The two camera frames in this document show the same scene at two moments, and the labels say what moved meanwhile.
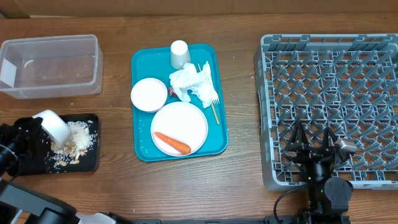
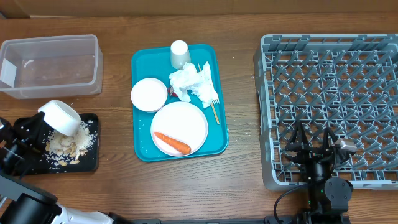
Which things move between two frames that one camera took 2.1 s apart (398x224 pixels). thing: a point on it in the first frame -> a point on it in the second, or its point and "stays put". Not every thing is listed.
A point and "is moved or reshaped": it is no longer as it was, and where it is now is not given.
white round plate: (181, 121) stays put
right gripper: (309, 152) stays put
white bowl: (58, 130) is moved or reshaped
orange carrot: (178, 145) stays put
